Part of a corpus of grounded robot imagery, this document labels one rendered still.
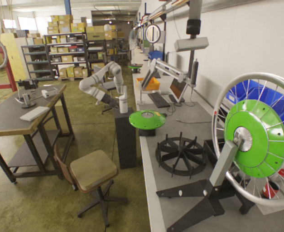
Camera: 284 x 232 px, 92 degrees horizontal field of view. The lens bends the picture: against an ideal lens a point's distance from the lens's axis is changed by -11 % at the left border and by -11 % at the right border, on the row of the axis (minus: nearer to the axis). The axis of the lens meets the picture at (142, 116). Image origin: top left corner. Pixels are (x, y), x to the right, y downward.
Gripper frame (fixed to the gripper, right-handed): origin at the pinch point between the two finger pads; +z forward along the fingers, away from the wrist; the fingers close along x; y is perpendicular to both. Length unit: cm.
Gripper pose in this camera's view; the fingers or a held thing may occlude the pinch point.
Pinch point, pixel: (120, 110)
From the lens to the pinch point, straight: 129.4
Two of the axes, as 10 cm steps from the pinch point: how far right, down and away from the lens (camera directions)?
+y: 5.7, -7.2, -3.9
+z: 8.2, 4.9, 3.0
